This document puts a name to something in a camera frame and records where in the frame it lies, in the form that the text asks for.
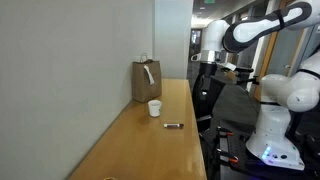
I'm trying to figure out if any black marker with white cap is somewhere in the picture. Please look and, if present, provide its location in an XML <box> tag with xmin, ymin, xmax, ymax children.
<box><xmin>163</xmin><ymin>123</ymin><xmax>185</xmax><ymax>129</ymax></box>

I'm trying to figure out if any brown paper bag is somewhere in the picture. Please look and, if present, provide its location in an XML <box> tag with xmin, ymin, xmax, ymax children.
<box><xmin>131</xmin><ymin>52</ymin><xmax>163</xmax><ymax>104</ymax></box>

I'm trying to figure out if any orange handled black clamp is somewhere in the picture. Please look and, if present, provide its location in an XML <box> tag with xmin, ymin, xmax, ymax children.
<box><xmin>215</xmin><ymin>148</ymin><xmax>240</xmax><ymax>165</ymax></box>
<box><xmin>215</xmin><ymin>125</ymin><xmax>235</xmax><ymax>138</ymax></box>

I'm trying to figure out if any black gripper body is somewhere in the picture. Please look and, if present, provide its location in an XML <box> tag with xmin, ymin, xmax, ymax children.
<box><xmin>199</xmin><ymin>61</ymin><xmax>219</xmax><ymax>80</ymax></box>

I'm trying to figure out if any white paper cup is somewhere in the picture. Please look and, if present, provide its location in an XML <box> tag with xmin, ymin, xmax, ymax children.
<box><xmin>147</xmin><ymin>99</ymin><xmax>163</xmax><ymax>118</ymax></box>

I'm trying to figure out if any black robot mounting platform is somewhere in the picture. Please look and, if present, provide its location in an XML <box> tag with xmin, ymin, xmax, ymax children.
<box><xmin>213</xmin><ymin>126</ymin><xmax>320</xmax><ymax>180</ymax></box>

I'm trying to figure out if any black armrest chair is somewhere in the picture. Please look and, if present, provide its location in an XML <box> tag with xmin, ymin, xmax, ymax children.
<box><xmin>229</xmin><ymin>65</ymin><xmax>260</xmax><ymax>92</ymax></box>

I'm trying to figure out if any black office chair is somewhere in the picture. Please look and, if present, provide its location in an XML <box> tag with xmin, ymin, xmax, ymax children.
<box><xmin>192</xmin><ymin>72</ymin><xmax>227</xmax><ymax>133</ymax></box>

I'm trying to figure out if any white paper tag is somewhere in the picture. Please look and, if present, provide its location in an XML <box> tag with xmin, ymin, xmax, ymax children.
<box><xmin>143</xmin><ymin>65</ymin><xmax>156</xmax><ymax>86</ymax></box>

